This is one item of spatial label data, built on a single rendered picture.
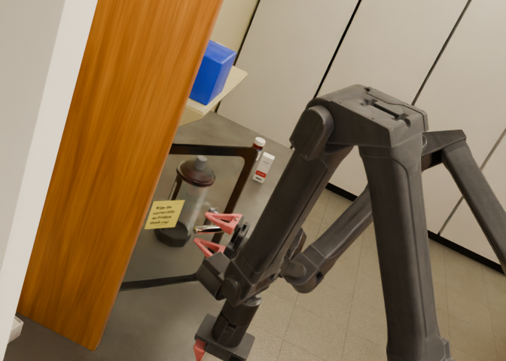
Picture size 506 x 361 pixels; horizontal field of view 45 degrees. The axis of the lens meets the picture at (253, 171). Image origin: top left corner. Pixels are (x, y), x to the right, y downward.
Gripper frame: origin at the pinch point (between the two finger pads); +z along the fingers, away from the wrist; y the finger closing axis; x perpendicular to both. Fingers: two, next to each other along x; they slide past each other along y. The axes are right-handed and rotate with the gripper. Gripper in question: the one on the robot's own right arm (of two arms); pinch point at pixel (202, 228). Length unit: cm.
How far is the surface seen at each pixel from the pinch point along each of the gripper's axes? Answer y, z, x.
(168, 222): -1.1, 7.3, 2.6
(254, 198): -26, -4, -70
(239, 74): 30.8, 8.0, -14.7
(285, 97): -69, 20, -297
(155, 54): 40.3, 16.1, 21.2
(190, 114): 29.8, 8.8, 13.2
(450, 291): -120, -136, -245
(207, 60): 39.2, 10.3, 9.8
